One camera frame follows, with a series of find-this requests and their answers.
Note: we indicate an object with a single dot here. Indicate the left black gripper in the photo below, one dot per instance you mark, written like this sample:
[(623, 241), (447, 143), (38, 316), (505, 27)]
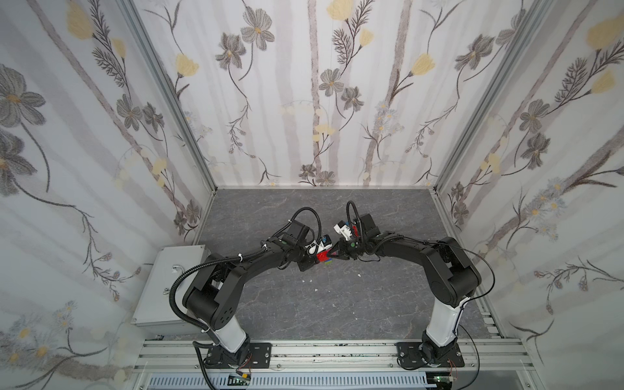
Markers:
[(309, 256)]

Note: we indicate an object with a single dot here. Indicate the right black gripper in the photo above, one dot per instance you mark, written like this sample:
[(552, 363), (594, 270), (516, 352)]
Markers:
[(344, 246)]

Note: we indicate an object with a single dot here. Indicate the long red lego brick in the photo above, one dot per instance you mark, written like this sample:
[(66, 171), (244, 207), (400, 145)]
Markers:
[(323, 257)]

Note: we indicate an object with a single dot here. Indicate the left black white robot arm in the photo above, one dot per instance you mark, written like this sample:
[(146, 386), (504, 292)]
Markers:
[(210, 302)]

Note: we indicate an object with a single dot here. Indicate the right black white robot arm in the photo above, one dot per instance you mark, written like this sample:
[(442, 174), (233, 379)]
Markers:
[(452, 279)]

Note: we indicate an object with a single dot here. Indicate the grey metal control box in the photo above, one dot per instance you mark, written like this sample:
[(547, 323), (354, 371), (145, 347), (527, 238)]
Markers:
[(153, 312)]

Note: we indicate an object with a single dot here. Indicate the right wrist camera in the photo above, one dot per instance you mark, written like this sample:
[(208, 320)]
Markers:
[(342, 228)]

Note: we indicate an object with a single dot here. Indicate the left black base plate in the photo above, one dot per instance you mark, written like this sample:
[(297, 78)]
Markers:
[(255, 355)]

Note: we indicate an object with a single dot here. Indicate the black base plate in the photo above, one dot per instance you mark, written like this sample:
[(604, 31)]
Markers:
[(255, 355), (416, 355)]

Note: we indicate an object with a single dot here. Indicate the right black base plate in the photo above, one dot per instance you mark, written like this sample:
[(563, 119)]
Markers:
[(416, 355)]

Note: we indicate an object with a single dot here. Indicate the white slotted cable duct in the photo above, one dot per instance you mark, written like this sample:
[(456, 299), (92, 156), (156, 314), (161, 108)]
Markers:
[(301, 380)]

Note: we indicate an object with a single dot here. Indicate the aluminium mounting rail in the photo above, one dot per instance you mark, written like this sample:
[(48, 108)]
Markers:
[(325, 356)]

